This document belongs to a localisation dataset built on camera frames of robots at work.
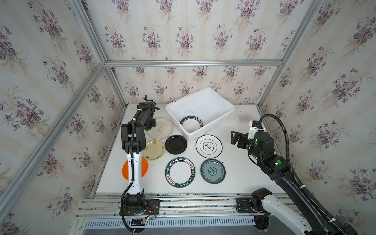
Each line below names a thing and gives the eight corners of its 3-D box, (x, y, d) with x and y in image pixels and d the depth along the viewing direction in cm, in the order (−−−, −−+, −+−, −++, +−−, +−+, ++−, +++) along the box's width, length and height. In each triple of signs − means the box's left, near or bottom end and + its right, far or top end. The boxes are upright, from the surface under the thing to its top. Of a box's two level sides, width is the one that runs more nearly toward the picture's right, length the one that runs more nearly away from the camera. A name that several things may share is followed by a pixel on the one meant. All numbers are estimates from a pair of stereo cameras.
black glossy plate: (164, 154, 94) (163, 153, 92) (166, 136, 102) (165, 134, 101) (187, 154, 94) (187, 153, 92) (187, 136, 103) (187, 134, 101)
